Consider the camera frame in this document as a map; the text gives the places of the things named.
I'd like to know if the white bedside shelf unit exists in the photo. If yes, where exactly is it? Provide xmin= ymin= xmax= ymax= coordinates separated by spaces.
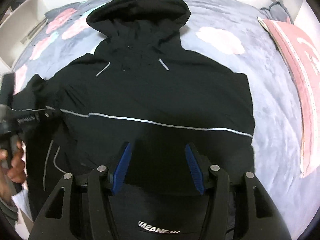
xmin=1 ymin=0 xmax=48 ymax=69

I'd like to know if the black hooded jacket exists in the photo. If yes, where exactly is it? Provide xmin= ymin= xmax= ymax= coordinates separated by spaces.
xmin=12 ymin=0 xmax=254 ymax=239

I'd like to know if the person's left hand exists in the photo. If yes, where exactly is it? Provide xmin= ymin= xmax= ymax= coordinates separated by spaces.
xmin=0 ymin=139 xmax=26 ymax=204

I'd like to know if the grey floral bed blanket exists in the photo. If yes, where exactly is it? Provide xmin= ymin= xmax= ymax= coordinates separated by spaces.
xmin=13 ymin=0 xmax=319 ymax=239

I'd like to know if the pink elephant pillow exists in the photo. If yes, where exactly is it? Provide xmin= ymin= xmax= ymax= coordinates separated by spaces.
xmin=258 ymin=17 xmax=319 ymax=178

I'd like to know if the grey pillow behind pink pillow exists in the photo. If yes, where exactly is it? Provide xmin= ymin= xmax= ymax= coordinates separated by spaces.
xmin=260 ymin=0 xmax=293 ymax=24

